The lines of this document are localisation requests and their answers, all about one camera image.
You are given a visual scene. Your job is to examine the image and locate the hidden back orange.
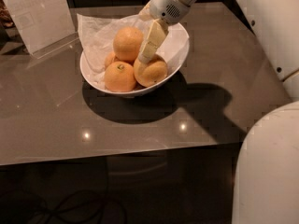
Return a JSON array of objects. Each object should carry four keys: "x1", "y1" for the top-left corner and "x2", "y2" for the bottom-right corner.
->
[{"x1": 105, "y1": 51, "x2": 119, "y2": 68}]

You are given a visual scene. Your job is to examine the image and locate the top orange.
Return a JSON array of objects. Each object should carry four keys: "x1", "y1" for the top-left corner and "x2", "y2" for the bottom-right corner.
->
[{"x1": 113, "y1": 26, "x2": 143, "y2": 62}]

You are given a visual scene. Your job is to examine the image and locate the right orange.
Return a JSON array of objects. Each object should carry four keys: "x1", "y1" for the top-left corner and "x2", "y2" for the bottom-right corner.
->
[{"x1": 134, "y1": 55, "x2": 168, "y2": 87}]

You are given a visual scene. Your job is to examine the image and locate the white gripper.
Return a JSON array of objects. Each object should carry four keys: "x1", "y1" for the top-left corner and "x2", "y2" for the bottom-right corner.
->
[{"x1": 138, "y1": 0, "x2": 190, "y2": 63}]

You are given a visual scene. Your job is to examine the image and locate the white ceramic bowl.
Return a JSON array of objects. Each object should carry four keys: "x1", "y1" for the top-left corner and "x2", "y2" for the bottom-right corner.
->
[{"x1": 79, "y1": 13, "x2": 191, "y2": 98}]

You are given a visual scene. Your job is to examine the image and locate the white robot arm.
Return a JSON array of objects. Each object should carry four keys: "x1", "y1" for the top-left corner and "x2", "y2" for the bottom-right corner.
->
[{"x1": 232, "y1": 0, "x2": 299, "y2": 224}]

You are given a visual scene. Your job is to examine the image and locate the front left orange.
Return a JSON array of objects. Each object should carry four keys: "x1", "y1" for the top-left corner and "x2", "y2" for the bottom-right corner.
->
[{"x1": 104, "y1": 62, "x2": 136, "y2": 92}]

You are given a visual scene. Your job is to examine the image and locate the white paper napkin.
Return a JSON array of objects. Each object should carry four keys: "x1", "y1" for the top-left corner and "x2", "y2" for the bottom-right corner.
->
[{"x1": 77, "y1": 13, "x2": 191, "y2": 89}]

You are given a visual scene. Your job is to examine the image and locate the black cable on floor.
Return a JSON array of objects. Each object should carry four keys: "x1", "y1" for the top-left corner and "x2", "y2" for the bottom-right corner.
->
[{"x1": 0, "y1": 159, "x2": 128, "y2": 224}]

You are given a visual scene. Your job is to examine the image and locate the clear acrylic sign holder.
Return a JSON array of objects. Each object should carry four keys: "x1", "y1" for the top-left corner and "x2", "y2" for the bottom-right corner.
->
[{"x1": 3, "y1": 0, "x2": 76, "y2": 58}]

